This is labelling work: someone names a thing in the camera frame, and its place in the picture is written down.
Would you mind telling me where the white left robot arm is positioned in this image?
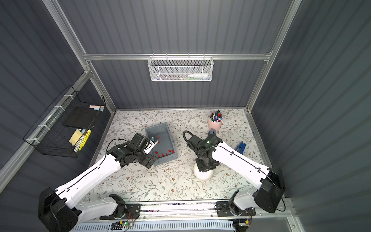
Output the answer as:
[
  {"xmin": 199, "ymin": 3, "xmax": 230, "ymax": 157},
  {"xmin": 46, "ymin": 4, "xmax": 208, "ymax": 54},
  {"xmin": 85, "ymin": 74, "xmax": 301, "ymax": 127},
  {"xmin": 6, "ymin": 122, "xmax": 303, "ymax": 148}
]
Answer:
[{"xmin": 38, "ymin": 133, "xmax": 158, "ymax": 232}]

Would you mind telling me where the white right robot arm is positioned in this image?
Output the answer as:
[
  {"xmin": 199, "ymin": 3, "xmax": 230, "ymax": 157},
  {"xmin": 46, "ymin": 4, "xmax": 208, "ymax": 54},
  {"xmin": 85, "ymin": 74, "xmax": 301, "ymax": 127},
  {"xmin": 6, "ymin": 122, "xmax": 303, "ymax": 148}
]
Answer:
[{"xmin": 184, "ymin": 133, "xmax": 286, "ymax": 216}]

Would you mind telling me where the white dome with screws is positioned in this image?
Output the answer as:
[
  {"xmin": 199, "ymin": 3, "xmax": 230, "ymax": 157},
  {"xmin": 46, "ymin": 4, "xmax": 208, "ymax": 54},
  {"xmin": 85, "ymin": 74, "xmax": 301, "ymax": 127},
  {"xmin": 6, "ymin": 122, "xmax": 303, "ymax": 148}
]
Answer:
[{"xmin": 193, "ymin": 163, "xmax": 214, "ymax": 181}]

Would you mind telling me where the grey plastic parts bin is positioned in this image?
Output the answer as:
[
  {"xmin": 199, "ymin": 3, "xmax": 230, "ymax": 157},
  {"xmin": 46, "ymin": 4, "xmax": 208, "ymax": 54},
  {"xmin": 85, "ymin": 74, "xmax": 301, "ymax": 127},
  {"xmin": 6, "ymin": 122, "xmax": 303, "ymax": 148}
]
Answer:
[{"xmin": 146, "ymin": 123, "xmax": 178, "ymax": 166}]

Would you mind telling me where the grey hole punch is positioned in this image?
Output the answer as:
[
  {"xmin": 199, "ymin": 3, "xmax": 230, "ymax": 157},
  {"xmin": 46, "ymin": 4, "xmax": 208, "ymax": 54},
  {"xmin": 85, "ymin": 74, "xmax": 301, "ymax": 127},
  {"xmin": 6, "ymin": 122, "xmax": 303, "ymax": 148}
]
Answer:
[{"xmin": 208, "ymin": 129, "xmax": 216, "ymax": 136}]

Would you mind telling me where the blue stapler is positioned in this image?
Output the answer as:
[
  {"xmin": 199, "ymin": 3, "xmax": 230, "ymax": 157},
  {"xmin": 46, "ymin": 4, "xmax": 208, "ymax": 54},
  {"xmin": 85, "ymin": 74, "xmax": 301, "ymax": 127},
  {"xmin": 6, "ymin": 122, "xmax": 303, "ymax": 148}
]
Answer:
[{"xmin": 235, "ymin": 142, "xmax": 246, "ymax": 154}]

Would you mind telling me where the pink pen cup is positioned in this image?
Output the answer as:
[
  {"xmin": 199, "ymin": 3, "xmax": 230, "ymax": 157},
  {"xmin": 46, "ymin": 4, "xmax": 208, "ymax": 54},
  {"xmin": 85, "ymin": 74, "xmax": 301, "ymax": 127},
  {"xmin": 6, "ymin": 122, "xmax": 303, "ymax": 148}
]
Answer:
[{"xmin": 208, "ymin": 110, "xmax": 223, "ymax": 132}]

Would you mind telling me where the yellow sticky note pad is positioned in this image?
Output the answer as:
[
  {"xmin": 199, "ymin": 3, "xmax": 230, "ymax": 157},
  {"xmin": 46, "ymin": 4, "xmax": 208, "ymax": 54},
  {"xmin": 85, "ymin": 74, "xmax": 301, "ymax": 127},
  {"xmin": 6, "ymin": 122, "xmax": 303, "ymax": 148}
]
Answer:
[{"xmin": 69, "ymin": 129, "xmax": 83, "ymax": 146}]

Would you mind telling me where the black notebook in basket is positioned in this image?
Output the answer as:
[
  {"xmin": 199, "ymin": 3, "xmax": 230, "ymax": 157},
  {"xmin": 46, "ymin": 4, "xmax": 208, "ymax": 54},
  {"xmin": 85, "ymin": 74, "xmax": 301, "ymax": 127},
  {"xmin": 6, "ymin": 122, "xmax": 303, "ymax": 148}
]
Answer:
[{"xmin": 62, "ymin": 107, "xmax": 100, "ymax": 129}]

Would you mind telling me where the white marker in basket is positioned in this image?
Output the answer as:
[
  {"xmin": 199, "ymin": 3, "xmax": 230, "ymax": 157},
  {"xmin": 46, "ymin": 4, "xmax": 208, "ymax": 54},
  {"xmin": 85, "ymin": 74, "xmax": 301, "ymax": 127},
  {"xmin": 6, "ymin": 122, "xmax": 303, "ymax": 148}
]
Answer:
[{"xmin": 187, "ymin": 73, "xmax": 209, "ymax": 79}]

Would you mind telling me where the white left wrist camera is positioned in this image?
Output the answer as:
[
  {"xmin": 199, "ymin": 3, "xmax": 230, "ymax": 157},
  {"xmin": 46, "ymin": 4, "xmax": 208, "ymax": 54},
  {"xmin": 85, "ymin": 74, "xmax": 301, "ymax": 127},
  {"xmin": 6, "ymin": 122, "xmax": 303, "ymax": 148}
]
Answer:
[{"xmin": 144, "ymin": 137, "xmax": 158, "ymax": 154}]

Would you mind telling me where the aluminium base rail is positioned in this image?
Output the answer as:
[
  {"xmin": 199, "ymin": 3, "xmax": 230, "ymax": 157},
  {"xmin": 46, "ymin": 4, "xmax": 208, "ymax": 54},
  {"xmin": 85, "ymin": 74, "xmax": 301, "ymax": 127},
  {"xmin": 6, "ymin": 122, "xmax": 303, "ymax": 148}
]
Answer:
[{"xmin": 86, "ymin": 198, "xmax": 293, "ymax": 222}]

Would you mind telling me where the black wire wall basket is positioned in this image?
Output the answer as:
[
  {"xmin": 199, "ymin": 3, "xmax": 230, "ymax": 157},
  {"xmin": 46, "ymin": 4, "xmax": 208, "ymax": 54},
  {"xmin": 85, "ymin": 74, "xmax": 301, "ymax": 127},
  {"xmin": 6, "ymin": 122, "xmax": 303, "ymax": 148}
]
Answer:
[{"xmin": 23, "ymin": 87, "xmax": 106, "ymax": 158}]

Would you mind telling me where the white wire mesh basket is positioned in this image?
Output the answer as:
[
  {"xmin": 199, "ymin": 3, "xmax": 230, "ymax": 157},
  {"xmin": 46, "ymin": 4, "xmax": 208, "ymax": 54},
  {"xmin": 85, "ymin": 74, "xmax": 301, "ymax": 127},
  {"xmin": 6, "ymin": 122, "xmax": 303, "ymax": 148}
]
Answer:
[{"xmin": 147, "ymin": 56, "xmax": 214, "ymax": 82}]

